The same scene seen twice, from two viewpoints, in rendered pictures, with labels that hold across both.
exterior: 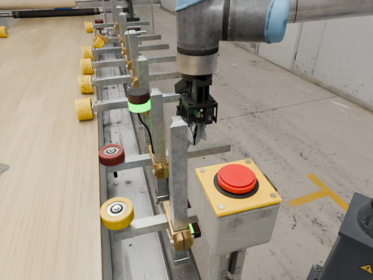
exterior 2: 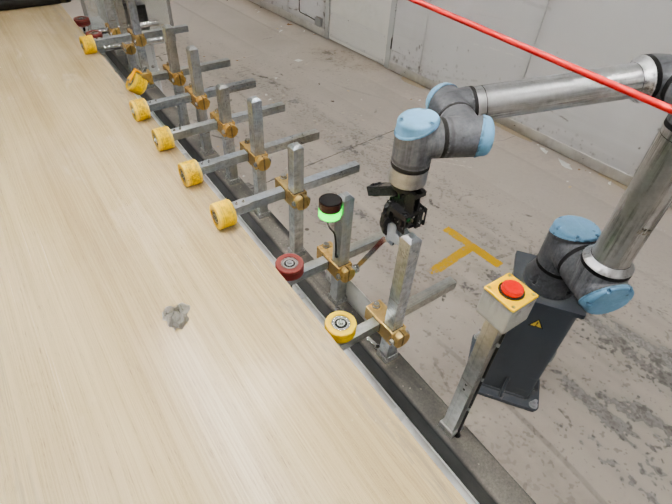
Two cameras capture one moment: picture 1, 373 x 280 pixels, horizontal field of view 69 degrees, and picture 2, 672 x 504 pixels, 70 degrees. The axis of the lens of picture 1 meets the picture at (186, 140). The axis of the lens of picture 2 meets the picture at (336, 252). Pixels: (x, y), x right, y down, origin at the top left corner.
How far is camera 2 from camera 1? 0.68 m
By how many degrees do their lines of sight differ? 19
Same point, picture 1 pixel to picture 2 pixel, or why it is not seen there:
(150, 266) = not seen: hidden behind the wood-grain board
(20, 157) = (189, 292)
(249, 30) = (464, 152)
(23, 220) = (258, 355)
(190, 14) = (416, 145)
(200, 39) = (422, 162)
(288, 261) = (447, 338)
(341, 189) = (485, 240)
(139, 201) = not seen: hidden behind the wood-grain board
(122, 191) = not seen: hidden behind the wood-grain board
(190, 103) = (404, 212)
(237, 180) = (515, 290)
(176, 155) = (409, 266)
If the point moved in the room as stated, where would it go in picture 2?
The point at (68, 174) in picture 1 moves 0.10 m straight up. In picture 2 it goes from (263, 299) to (261, 272)
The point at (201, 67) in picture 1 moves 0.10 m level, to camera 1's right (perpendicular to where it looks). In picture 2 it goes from (419, 183) to (458, 177)
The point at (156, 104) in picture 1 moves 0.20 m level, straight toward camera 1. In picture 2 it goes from (348, 208) to (386, 257)
